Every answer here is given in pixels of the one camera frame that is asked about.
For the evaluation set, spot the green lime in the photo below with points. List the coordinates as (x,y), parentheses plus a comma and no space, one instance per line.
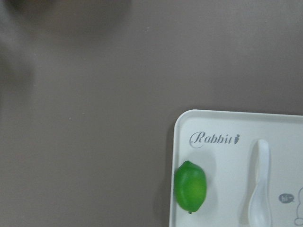
(190,186)

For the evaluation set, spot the cream rabbit print tray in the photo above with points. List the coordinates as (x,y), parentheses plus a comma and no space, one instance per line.
(224,145)

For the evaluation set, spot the white ceramic spoon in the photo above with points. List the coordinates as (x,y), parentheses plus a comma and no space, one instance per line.
(259,212)

